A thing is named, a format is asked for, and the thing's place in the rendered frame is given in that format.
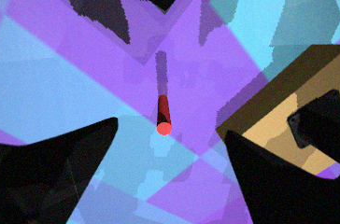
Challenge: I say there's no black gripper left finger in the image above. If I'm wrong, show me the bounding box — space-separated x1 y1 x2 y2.
0 117 119 224

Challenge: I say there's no red peg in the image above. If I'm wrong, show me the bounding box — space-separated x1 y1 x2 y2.
157 95 172 135

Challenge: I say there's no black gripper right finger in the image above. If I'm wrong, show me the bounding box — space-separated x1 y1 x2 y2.
225 130 340 224

